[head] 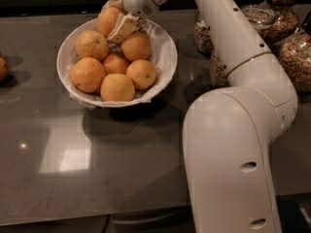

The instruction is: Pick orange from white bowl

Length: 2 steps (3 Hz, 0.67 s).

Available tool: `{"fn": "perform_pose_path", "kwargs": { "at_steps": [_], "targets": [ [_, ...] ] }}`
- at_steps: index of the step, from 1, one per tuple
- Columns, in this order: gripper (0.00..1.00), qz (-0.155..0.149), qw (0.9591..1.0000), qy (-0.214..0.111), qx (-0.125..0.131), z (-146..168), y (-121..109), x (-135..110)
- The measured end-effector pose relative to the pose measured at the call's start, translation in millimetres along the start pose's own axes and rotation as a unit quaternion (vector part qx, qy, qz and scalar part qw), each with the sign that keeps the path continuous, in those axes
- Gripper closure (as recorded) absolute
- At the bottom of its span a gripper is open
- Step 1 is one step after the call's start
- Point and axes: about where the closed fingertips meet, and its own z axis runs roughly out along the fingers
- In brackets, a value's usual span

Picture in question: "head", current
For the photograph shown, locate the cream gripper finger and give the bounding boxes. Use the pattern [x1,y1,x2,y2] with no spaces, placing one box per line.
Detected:
[102,0,124,11]
[108,13,140,44]

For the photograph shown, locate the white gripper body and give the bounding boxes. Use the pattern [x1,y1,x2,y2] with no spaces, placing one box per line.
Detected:
[121,0,158,18]

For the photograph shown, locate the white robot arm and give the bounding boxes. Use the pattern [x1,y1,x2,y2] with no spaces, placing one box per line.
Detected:
[108,0,297,233]

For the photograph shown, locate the center small orange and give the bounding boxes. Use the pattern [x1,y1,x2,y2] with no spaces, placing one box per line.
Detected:
[102,53,129,75]

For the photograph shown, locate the white bowl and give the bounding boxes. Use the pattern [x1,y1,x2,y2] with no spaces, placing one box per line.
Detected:
[56,18,178,109]

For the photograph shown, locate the back left glass jar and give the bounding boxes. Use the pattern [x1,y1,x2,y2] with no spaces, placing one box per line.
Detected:
[193,12,214,55]

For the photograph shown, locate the front glass cereal jar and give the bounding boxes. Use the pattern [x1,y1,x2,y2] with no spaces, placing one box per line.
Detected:
[210,5,279,88]

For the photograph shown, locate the back right glass jar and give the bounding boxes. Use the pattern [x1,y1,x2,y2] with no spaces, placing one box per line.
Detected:
[259,0,299,47]

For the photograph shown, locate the right hidden glass jar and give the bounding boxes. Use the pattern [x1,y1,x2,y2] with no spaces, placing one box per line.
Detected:
[278,13,311,93]

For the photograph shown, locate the dark box under table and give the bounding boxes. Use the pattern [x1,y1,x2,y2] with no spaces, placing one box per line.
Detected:
[278,201,311,233]

